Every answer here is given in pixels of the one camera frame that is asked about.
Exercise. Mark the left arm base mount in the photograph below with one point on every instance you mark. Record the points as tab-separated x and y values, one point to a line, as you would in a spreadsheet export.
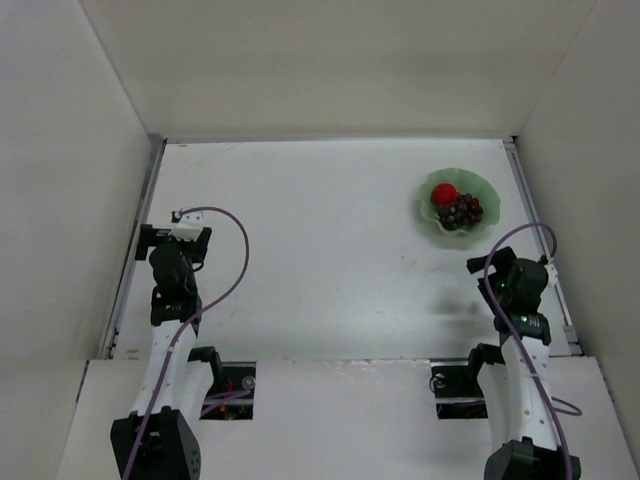
232	395

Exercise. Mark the green glass fruit bowl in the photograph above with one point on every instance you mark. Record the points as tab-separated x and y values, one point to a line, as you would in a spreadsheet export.
465	182

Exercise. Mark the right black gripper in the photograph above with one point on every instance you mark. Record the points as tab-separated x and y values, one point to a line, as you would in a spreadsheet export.
488	263

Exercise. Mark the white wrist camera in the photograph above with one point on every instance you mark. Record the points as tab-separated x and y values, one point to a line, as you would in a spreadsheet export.
186	226
552	273

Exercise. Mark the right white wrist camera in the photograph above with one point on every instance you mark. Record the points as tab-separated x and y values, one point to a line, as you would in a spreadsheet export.
552	273

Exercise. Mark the red fake pomegranate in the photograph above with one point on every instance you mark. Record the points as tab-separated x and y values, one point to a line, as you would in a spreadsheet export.
444	194

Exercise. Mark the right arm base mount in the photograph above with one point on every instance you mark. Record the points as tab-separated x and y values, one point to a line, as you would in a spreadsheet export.
457	395

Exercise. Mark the dark red fake grapes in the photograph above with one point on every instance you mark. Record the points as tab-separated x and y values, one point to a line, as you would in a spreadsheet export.
465	212

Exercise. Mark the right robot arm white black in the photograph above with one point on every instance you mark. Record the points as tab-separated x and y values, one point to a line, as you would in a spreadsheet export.
512	375

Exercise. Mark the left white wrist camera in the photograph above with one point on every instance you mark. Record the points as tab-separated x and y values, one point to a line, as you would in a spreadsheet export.
186	226

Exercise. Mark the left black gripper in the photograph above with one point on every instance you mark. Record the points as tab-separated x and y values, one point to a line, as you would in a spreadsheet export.
148	236

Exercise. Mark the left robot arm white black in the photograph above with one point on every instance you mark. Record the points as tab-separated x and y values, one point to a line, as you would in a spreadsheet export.
156	440

